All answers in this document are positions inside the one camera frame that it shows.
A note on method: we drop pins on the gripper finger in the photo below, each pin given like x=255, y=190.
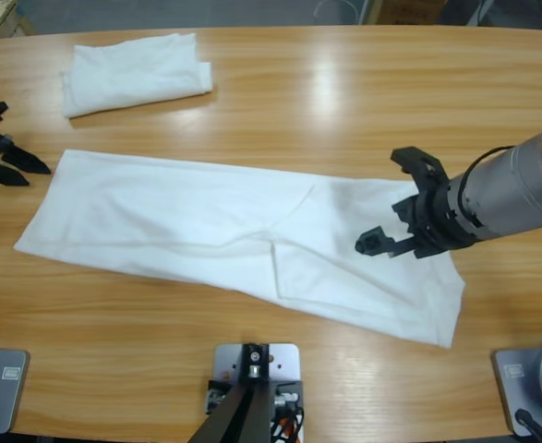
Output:
x=9, y=176
x=23, y=159
x=374, y=242
x=404, y=247

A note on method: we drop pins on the white t-shirt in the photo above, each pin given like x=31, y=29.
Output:
x=183, y=217

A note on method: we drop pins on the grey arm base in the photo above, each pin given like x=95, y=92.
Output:
x=520, y=383
x=7, y=392

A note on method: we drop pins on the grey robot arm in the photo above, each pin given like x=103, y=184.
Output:
x=520, y=184

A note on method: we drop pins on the folded white cloth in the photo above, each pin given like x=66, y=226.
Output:
x=132, y=74

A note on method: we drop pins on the orange clamp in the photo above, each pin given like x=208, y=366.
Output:
x=288, y=422

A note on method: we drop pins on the cardboard box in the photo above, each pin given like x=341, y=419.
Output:
x=411, y=10

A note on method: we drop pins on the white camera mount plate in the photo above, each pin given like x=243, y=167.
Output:
x=284, y=364

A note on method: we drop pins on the dark camera post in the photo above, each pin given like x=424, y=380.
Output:
x=238, y=415

